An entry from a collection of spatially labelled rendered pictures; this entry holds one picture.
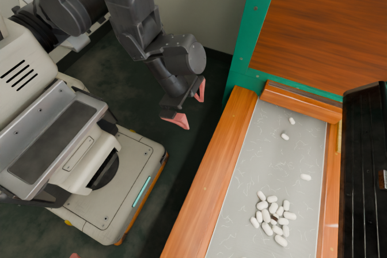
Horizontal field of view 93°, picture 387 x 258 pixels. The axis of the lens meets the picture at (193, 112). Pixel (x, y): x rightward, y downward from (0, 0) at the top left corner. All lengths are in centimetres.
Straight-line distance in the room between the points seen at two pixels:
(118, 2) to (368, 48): 67
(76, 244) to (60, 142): 116
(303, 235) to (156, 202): 97
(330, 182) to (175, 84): 64
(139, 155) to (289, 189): 87
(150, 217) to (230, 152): 90
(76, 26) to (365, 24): 69
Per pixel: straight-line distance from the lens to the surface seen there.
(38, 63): 52
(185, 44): 33
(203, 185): 67
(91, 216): 128
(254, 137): 79
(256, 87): 87
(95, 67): 229
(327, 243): 77
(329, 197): 80
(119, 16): 35
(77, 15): 41
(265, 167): 76
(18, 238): 182
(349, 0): 67
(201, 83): 47
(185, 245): 66
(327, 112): 84
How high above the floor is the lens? 143
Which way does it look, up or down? 59 degrees down
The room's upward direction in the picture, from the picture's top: straight up
